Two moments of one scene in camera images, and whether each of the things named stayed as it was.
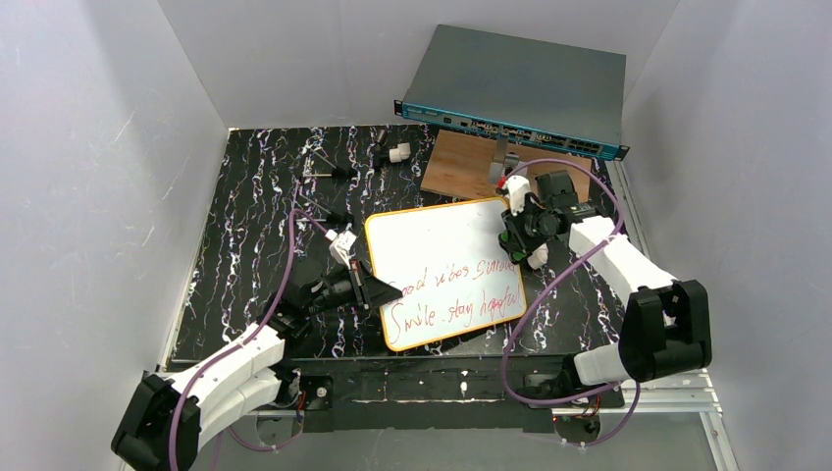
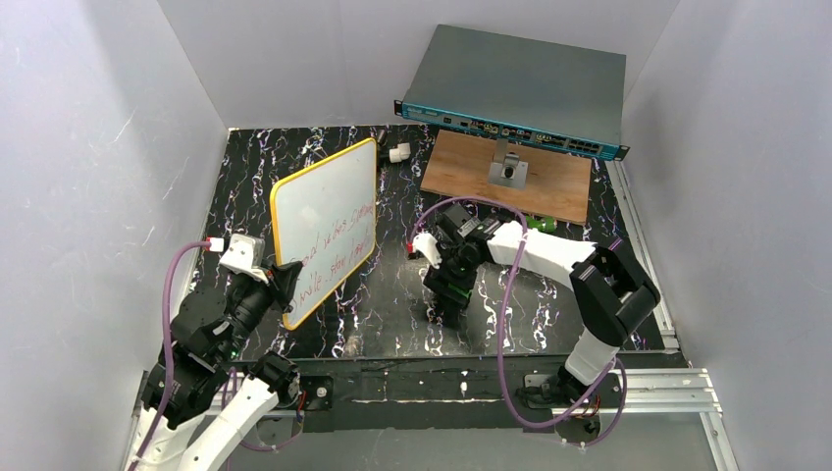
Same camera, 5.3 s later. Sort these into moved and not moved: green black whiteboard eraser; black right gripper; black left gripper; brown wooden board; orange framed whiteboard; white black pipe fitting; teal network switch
Moved: black left gripper; green black whiteboard eraser; black right gripper; orange framed whiteboard
Not moved: teal network switch; brown wooden board; white black pipe fitting
